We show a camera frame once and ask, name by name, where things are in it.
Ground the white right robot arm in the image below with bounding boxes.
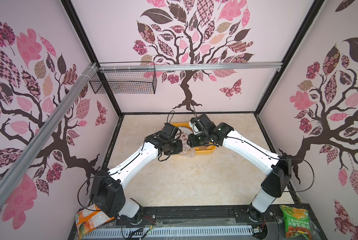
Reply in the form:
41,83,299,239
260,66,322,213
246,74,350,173
187,114,292,222

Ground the aluminium rail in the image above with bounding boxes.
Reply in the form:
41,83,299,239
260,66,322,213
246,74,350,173
99,62,283,72
0,63,98,210

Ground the green snack bag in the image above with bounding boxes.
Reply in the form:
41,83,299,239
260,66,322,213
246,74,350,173
280,205,312,240

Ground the white vented strip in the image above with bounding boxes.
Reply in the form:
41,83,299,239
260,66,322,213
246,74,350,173
83,226,254,240

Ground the orange snack packet left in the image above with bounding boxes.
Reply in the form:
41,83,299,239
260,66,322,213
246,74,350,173
75,204,114,240

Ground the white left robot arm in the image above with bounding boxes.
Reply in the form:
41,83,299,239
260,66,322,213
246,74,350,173
90,123,183,218

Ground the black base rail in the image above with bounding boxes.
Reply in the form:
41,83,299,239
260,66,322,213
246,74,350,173
136,204,287,226

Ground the black wire basket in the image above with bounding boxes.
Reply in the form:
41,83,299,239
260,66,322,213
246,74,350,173
89,61,158,95

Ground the aluminium rail left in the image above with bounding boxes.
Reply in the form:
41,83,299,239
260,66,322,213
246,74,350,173
0,63,98,210

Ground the yellow plastic bin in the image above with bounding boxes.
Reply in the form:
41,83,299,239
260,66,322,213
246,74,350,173
172,123,217,155

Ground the aluminium rail back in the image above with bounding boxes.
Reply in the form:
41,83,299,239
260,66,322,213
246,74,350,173
99,62,283,72

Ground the clear plastic cup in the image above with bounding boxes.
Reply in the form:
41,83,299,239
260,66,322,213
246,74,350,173
180,143,196,158

